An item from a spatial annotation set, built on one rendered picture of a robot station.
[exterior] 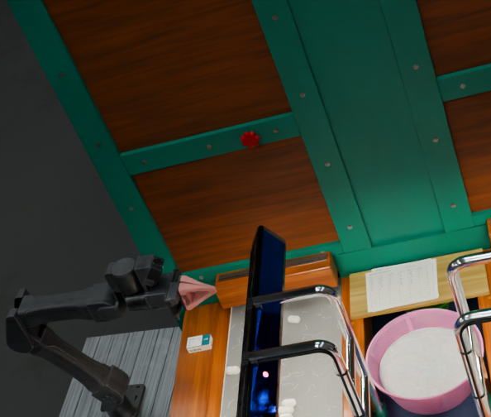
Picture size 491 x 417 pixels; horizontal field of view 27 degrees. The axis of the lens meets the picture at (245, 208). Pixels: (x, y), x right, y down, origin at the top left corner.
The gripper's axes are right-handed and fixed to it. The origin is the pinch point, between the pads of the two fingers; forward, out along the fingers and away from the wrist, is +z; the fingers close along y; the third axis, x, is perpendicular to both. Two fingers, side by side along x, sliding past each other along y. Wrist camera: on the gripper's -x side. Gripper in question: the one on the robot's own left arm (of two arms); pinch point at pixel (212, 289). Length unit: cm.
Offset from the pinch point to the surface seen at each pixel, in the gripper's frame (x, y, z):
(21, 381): 110, 78, -129
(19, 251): 110, 154, -157
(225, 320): 32.0, 22.2, -11.6
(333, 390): 32.3, -3.3, 19.3
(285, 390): 32.6, -2.0, 7.6
